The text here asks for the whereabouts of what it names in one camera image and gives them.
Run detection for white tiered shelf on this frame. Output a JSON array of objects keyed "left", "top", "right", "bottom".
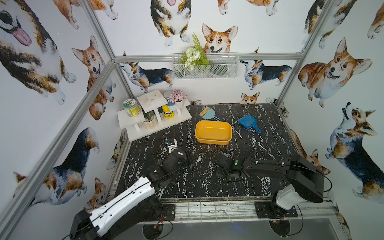
[{"left": 118, "top": 90, "right": 192, "bottom": 142}]

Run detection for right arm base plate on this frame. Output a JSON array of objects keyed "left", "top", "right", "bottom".
[{"left": 255, "top": 202, "right": 298, "bottom": 220}]

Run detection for green lidded glass jar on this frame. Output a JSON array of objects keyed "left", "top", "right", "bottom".
[{"left": 123, "top": 99, "right": 140, "bottom": 118}]

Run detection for light blue hand brush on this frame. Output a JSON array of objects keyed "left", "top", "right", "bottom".
[{"left": 199, "top": 107, "right": 220, "bottom": 121}]

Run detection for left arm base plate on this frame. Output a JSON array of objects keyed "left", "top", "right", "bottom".
[{"left": 150, "top": 204, "right": 176, "bottom": 221}]

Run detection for yellow plastic storage box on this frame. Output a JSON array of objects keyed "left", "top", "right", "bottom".
[{"left": 195, "top": 121, "right": 233, "bottom": 145}]

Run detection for green white artificial plant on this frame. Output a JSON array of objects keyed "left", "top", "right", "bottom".
[{"left": 179, "top": 33, "right": 211, "bottom": 71}]

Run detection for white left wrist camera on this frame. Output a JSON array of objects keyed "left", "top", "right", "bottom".
[{"left": 167, "top": 139, "right": 178, "bottom": 154}]

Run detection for small plant in woven pot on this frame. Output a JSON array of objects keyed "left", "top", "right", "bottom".
[{"left": 143, "top": 110, "right": 158, "bottom": 130}]

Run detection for white wire wall basket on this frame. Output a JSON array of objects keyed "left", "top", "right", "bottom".
[{"left": 172, "top": 53, "right": 240, "bottom": 80}]

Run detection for blue plastic scoop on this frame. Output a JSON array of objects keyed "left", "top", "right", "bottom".
[{"left": 237, "top": 114, "right": 262, "bottom": 134}]

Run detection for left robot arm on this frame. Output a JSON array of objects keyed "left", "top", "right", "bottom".
[{"left": 67, "top": 148, "right": 190, "bottom": 240}]

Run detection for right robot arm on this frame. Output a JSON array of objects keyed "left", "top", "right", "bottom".
[{"left": 213, "top": 154, "right": 326, "bottom": 210}]

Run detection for pink flowers in white pot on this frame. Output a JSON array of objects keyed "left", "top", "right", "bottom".
[{"left": 170, "top": 89, "right": 187, "bottom": 108}]

